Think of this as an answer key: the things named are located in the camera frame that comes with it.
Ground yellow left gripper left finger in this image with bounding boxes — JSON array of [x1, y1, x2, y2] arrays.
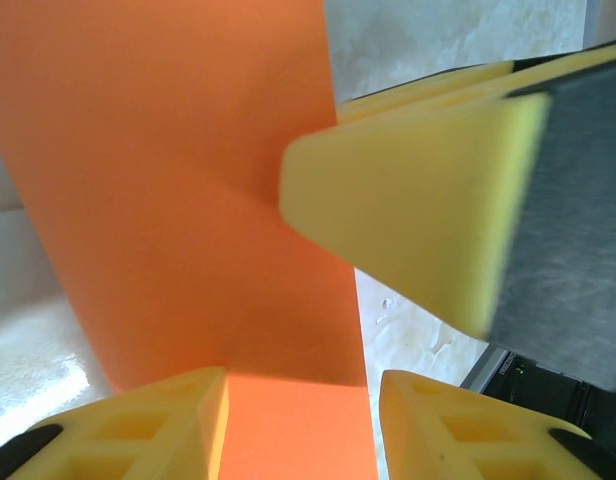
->
[[0, 364, 231, 480]]

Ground orange paper sheet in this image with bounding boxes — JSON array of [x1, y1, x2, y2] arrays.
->
[[0, 0, 380, 480]]

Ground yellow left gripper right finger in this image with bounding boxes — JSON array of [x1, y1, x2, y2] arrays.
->
[[377, 368, 616, 480]]

